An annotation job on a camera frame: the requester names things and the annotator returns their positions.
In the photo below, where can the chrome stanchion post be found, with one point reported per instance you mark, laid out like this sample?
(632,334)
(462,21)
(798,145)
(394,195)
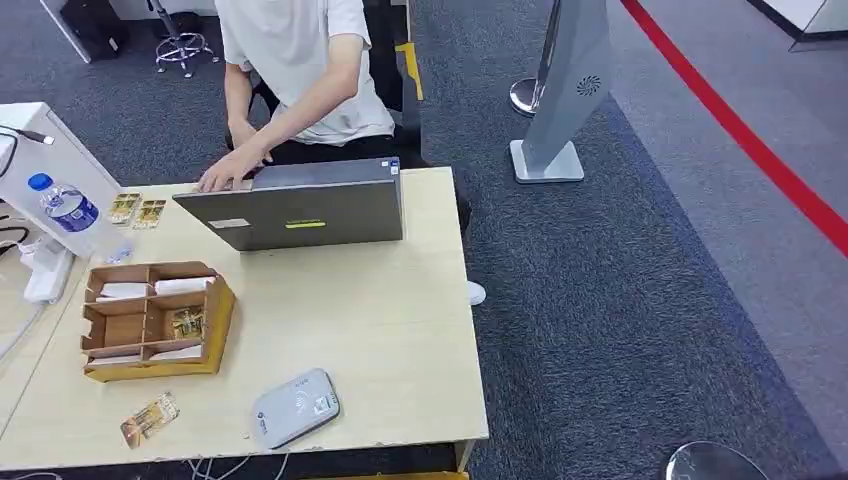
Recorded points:
(526,96)

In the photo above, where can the yellow strip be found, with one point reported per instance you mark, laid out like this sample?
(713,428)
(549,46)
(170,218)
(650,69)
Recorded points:
(412,69)

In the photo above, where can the silver kiosk stand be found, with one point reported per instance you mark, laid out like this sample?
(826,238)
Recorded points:
(570,86)

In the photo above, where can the wooden compartment box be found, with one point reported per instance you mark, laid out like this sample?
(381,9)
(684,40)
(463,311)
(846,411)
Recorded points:
(222,318)

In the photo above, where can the chrome stanchion base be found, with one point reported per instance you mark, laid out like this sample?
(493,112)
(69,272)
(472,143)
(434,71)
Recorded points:
(712,464)

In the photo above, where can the gold printed card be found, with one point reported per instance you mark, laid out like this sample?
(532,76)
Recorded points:
(150,214)
(185,323)
(124,208)

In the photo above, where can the grey white card reader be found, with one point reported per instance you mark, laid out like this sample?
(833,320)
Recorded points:
(295,409)

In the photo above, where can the person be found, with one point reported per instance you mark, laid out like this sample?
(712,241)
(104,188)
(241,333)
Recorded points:
(305,60)

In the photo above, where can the grey laptop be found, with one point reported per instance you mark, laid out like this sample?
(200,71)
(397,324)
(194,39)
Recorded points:
(311,212)

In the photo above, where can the white power strip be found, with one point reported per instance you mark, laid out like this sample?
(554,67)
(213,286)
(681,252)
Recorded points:
(48,272)

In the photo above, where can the person's white shoe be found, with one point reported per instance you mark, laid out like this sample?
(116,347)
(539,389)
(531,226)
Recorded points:
(476,293)

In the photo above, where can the water bottle with blue cap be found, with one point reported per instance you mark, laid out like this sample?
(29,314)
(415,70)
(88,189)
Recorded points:
(69,208)

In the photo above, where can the white box cabinet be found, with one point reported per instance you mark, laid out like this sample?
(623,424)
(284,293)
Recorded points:
(60,159)

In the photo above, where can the black bag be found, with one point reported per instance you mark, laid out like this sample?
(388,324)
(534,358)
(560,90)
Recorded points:
(96,30)

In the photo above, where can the person's right hand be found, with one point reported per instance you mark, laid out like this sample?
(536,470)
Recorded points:
(242,134)

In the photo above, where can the chrome stool base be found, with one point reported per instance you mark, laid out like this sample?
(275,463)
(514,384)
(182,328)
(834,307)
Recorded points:
(182,50)

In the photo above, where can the person's left hand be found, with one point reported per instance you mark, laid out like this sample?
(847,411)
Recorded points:
(228,171)

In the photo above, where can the white card stack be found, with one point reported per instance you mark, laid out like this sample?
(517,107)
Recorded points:
(124,291)
(184,285)
(114,360)
(175,354)

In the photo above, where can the printed plastic card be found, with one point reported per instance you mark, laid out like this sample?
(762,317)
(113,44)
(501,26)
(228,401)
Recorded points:
(150,419)

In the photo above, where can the black chair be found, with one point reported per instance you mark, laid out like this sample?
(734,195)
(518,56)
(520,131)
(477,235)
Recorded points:
(397,119)

